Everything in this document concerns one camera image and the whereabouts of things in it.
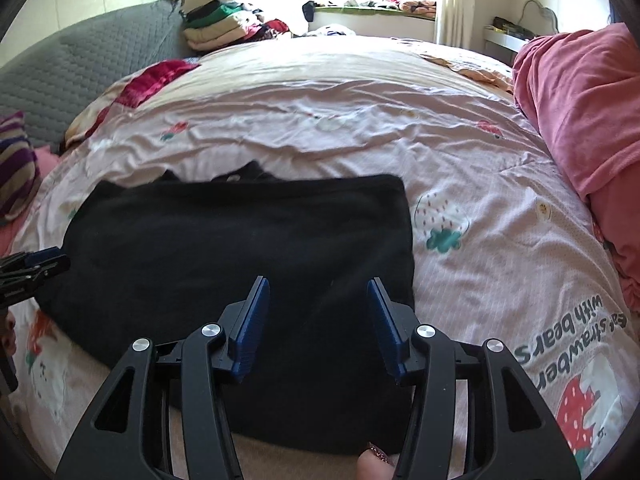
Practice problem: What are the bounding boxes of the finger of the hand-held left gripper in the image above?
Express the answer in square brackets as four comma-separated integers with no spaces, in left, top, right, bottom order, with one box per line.
[24,247,71,282]

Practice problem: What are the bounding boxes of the white desk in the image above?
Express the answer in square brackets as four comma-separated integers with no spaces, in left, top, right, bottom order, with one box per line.
[482,15,541,66]

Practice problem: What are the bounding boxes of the pile of folded clothes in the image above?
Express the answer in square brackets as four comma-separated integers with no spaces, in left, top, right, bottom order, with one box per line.
[181,0,293,53]

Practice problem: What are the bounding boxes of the pink blanket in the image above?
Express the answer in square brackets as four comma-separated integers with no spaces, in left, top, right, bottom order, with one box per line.
[512,22,640,311]

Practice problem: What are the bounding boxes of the red cloth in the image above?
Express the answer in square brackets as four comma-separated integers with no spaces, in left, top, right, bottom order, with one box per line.
[107,58,201,109]

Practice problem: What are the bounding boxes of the cream curtain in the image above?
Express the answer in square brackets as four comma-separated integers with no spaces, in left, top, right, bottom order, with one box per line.
[432,0,476,48]

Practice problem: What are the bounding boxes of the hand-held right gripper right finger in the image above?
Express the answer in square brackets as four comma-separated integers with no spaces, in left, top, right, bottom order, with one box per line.
[366,278,581,480]

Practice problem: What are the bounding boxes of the grey quilted headboard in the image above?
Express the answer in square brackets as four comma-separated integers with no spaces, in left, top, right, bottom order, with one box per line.
[0,0,188,151]

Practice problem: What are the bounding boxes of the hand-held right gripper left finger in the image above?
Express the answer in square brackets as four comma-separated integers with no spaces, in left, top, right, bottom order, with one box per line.
[55,276,271,480]

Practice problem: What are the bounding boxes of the person's right hand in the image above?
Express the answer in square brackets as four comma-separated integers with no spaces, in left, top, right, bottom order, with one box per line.
[356,442,401,480]

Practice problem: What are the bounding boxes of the orange patterned cloth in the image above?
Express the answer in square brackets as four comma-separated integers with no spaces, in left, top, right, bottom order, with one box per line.
[420,52,515,95]

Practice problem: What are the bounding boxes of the purple striped pillow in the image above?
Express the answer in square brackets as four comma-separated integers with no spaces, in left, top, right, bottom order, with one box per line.
[0,111,43,226]

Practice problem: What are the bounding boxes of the cluttered window sill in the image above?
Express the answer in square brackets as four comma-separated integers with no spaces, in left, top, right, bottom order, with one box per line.
[302,0,438,22]

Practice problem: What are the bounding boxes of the black t-shirt with orange patches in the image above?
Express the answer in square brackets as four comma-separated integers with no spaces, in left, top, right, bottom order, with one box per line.
[35,160,418,458]

